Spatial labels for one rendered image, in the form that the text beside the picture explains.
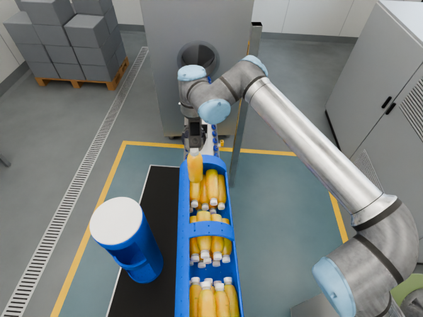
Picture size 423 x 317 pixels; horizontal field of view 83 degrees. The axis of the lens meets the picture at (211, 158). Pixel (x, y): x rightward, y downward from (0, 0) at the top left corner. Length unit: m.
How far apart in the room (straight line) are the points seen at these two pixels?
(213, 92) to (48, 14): 3.40
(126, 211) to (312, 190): 2.09
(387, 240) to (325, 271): 0.14
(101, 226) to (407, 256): 1.27
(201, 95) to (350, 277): 0.57
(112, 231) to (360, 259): 1.14
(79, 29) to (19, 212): 2.30
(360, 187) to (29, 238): 2.77
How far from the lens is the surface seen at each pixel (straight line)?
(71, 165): 3.26
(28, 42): 4.37
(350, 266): 0.62
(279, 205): 2.69
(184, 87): 0.79
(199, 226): 1.13
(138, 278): 2.22
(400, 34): 2.86
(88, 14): 4.20
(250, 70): 0.73
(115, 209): 1.47
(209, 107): 0.69
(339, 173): 0.63
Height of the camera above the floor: 2.27
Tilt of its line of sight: 51 degrees down
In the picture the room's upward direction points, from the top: 2 degrees clockwise
